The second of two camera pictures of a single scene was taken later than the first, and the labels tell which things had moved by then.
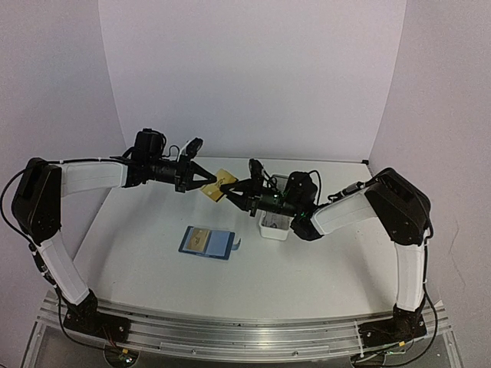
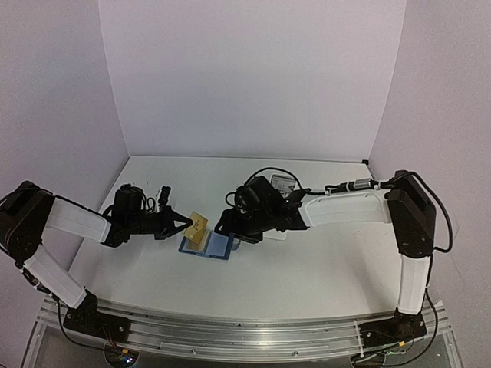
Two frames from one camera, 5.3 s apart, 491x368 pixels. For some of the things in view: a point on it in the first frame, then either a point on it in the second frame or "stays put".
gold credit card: x=213 y=190 to x=196 y=231
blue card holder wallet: x=209 y=242 stays put
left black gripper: x=185 y=169 to x=166 y=225
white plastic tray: x=274 y=225 stays put
